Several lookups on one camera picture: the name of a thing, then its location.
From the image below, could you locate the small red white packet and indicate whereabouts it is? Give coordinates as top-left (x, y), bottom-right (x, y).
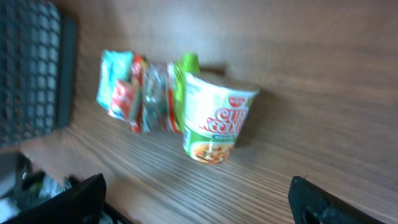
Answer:
top-left (108, 80), bottom-right (141, 122)

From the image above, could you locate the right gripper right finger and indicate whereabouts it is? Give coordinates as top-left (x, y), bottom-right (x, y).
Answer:
top-left (288, 176), bottom-right (383, 224)

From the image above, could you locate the cup noodles cup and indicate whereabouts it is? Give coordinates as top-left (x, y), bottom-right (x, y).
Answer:
top-left (183, 72), bottom-right (259, 164)

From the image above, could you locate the grey plastic mesh basket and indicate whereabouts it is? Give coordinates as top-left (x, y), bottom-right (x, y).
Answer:
top-left (1, 0), bottom-right (78, 147)

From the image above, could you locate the clear green snack bag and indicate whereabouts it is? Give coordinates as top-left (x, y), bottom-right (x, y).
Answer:
top-left (142, 62), bottom-right (180, 133)

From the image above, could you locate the red chocolate bar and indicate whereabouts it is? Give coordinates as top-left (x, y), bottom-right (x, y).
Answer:
top-left (130, 54), bottom-right (144, 133)

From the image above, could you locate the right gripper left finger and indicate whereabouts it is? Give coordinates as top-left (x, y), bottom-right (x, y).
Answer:
top-left (4, 174), bottom-right (106, 224)

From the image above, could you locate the teal tissue pack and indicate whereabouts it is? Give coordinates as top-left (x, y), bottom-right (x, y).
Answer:
top-left (96, 50), bottom-right (134, 110)

